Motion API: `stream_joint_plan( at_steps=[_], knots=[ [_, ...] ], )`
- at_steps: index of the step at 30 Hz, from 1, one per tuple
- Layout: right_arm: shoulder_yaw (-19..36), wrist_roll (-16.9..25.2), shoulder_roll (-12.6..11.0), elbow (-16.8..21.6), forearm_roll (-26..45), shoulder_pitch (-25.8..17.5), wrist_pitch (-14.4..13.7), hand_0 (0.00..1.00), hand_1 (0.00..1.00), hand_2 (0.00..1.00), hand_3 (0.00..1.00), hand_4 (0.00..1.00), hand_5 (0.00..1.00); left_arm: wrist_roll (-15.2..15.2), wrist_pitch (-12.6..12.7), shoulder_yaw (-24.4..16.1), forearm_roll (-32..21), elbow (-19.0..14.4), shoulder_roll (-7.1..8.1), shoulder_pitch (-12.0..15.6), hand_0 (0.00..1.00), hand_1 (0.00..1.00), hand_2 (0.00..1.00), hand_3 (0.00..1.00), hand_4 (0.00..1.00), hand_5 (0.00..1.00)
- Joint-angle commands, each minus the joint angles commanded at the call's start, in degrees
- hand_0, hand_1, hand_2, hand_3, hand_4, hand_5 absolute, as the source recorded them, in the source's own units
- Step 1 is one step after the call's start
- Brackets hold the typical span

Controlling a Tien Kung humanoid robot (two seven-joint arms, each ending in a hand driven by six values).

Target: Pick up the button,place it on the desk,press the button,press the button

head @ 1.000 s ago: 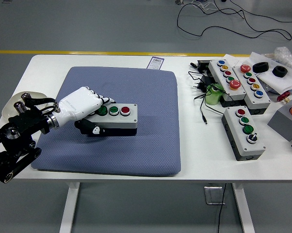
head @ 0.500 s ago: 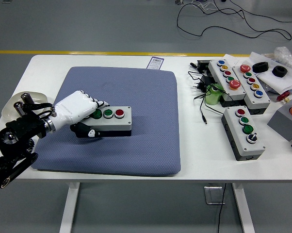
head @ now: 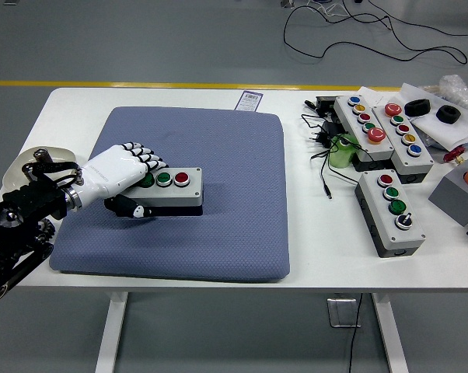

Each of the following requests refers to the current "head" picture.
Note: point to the white shallow dish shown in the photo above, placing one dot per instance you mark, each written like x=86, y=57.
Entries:
x=61, y=154

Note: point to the dark cylindrical capacitor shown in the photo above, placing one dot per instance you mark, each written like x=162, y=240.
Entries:
x=41, y=155

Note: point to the blue-grey textured mat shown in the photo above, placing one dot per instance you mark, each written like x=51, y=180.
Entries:
x=226, y=233

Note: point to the white paper sheet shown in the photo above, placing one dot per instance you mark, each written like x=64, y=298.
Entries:
x=444, y=130

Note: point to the black power adapter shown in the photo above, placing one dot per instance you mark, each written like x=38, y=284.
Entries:
x=331, y=129

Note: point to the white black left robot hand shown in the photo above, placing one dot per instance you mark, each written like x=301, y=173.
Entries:
x=109, y=171

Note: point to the white table leg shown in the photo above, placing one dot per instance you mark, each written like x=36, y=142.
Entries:
x=391, y=334
x=111, y=334

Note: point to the yellow floor tape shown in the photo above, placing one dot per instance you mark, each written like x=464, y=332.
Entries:
x=140, y=84

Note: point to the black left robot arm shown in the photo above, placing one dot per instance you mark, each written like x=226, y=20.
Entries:
x=28, y=202

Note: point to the grey rectangular block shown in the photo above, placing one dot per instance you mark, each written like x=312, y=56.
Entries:
x=451, y=198

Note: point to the clear bubble wrap bag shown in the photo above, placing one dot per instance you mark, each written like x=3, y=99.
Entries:
x=457, y=87

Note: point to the small black electronic module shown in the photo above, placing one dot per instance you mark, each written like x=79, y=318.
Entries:
x=326, y=104

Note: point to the red knob part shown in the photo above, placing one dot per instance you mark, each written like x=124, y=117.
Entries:
x=453, y=155

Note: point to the grey four-button control box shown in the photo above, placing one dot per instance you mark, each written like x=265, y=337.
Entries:
x=378, y=206
x=189, y=191

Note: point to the metal floor socket plate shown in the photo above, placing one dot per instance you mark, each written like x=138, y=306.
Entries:
x=341, y=312

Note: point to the green tape roll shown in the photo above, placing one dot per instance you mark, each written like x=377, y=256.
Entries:
x=341, y=157

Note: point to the purple-edged label card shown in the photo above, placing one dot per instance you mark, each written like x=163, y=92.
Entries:
x=250, y=101

